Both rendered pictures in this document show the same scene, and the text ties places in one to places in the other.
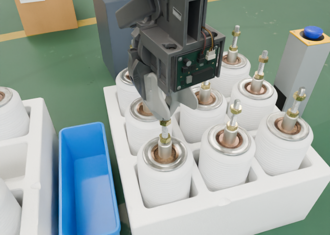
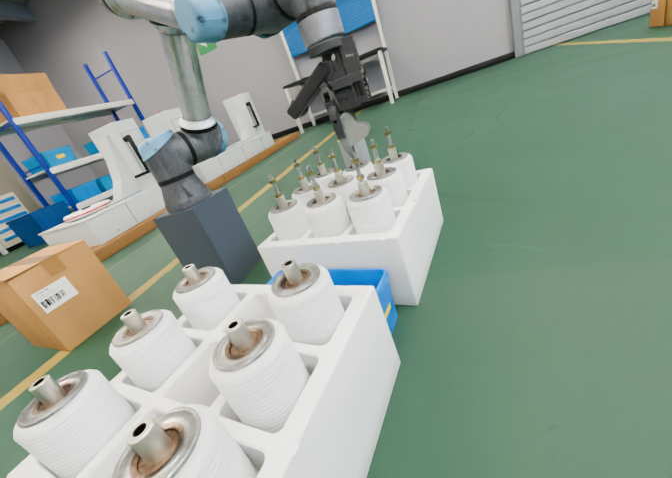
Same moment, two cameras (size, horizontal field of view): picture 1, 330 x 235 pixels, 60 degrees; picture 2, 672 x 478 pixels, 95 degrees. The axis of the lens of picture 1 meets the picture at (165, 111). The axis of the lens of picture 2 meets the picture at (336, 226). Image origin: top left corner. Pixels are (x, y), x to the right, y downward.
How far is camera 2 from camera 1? 0.52 m
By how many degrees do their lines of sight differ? 38
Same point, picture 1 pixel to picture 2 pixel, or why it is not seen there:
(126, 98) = (292, 221)
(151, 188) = (380, 214)
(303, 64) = (360, 150)
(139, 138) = (335, 218)
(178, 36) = (355, 65)
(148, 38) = (339, 80)
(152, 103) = (349, 139)
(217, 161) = (390, 180)
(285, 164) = (412, 175)
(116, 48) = (219, 248)
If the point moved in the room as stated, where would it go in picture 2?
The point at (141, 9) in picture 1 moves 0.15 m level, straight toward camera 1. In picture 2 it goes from (318, 78) to (389, 48)
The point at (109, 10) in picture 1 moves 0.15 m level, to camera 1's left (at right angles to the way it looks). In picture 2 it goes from (198, 214) to (150, 239)
